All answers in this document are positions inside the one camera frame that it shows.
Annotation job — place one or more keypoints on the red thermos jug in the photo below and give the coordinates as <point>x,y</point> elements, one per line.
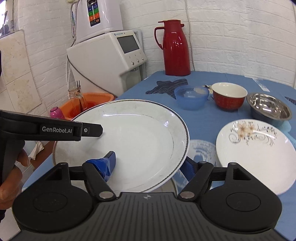
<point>175,48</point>

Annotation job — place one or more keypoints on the red ceramic bowl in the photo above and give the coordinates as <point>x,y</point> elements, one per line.
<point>228,96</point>

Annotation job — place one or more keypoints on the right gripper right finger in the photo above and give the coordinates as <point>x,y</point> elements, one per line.
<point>198,176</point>

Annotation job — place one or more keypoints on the white floral plate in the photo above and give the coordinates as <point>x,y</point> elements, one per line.
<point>262,149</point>

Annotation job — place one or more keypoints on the person left hand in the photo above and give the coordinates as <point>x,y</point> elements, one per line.
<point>10,188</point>

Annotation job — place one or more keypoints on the white countertop appliance with screen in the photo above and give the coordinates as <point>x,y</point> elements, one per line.
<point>112,62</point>

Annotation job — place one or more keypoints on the white water purifier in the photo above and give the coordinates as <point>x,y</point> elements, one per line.
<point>91,18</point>

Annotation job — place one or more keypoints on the glass jar with sticks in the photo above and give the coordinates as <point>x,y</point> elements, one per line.
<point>77,97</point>

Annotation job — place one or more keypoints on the blue printed tablecloth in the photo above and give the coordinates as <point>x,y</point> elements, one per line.
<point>237,205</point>

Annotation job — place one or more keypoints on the large white rimmed plate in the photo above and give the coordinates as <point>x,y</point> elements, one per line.
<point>150,140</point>

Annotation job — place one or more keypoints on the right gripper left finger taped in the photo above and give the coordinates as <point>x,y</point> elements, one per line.
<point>97,173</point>

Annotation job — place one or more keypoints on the stainless steel bowl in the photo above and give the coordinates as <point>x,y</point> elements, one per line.
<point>266,108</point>

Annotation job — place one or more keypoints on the orange plastic basin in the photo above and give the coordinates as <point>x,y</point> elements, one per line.
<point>72,108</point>

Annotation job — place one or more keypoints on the translucent blue plastic bowl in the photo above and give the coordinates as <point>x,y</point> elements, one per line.
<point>191,98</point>

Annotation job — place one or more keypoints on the pink bottle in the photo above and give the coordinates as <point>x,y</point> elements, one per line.
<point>56,112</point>

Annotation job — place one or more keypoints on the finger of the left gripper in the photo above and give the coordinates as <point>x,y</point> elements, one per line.
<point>91,130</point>

